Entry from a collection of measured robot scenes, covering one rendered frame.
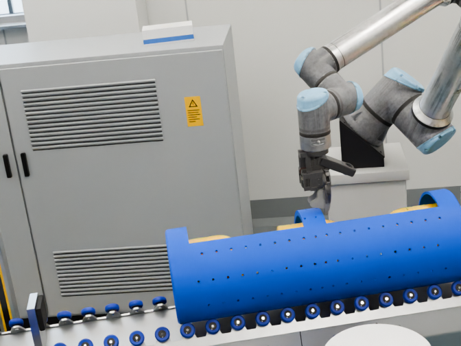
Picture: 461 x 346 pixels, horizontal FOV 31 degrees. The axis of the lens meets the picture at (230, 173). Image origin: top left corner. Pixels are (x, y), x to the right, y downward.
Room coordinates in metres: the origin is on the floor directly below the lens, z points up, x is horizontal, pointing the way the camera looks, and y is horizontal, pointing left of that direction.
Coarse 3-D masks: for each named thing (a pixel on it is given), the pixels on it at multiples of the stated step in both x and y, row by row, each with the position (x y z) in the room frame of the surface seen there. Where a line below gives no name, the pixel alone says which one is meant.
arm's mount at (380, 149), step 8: (344, 120) 3.03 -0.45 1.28; (344, 128) 2.98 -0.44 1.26; (352, 128) 3.00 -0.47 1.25; (344, 136) 2.98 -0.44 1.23; (352, 136) 2.98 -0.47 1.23; (344, 144) 2.98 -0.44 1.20; (352, 144) 2.98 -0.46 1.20; (360, 144) 2.97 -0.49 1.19; (368, 144) 2.97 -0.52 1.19; (344, 152) 2.98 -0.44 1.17; (352, 152) 2.98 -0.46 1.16; (360, 152) 2.97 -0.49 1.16; (368, 152) 2.97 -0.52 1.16; (376, 152) 2.97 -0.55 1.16; (344, 160) 2.99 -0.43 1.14; (352, 160) 2.98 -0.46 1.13; (360, 160) 2.98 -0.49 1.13; (368, 160) 2.97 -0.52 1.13; (376, 160) 2.97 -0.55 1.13
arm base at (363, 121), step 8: (360, 112) 3.03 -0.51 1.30; (368, 112) 3.01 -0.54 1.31; (352, 120) 3.02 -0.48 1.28; (360, 120) 3.00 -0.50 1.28; (368, 120) 3.00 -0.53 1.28; (376, 120) 2.99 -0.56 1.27; (384, 120) 2.99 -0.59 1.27; (360, 128) 2.99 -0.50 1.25; (368, 128) 2.99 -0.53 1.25; (376, 128) 2.99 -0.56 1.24; (384, 128) 3.01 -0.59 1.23; (360, 136) 2.99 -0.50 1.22; (368, 136) 2.98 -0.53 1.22; (376, 136) 2.99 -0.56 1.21; (384, 136) 3.02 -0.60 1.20; (376, 144) 3.00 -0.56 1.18
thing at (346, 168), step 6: (324, 156) 2.32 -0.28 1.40; (324, 162) 2.29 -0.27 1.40; (330, 162) 2.29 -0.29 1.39; (336, 162) 2.30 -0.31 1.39; (342, 162) 2.32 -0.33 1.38; (330, 168) 2.29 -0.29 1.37; (336, 168) 2.29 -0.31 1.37; (342, 168) 2.29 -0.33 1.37; (348, 168) 2.30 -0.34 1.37; (354, 168) 2.31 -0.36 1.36; (348, 174) 2.30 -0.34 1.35; (354, 174) 2.30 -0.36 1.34
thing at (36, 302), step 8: (32, 296) 2.27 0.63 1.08; (40, 296) 2.28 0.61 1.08; (32, 304) 2.22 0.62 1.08; (40, 304) 2.22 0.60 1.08; (32, 312) 2.19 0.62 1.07; (40, 312) 2.20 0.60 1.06; (32, 320) 2.19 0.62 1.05; (40, 320) 2.20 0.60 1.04; (32, 328) 2.19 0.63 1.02; (40, 328) 2.20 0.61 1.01; (32, 336) 2.19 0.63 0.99; (40, 336) 2.19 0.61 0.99; (40, 344) 2.19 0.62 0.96
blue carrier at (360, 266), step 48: (432, 192) 2.36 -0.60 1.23; (240, 240) 2.22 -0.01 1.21; (288, 240) 2.21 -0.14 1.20; (336, 240) 2.20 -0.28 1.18; (384, 240) 2.20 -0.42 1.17; (432, 240) 2.21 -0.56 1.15; (192, 288) 2.14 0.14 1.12; (240, 288) 2.15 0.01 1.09; (288, 288) 2.16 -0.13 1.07; (336, 288) 2.18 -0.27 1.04; (384, 288) 2.21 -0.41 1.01
